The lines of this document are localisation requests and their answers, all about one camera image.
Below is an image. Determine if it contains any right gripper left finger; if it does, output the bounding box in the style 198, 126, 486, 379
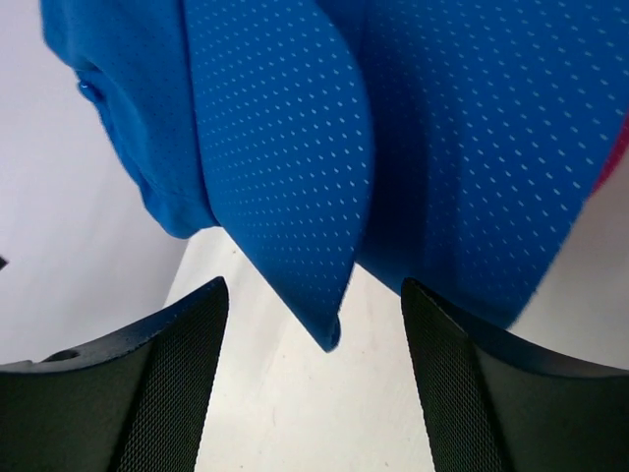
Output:
1, 277, 229, 472

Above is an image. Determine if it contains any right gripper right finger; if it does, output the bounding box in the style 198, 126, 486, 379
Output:
401, 278, 628, 472

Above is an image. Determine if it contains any blue cap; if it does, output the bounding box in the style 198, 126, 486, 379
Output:
321, 1, 628, 327
40, 1, 374, 351

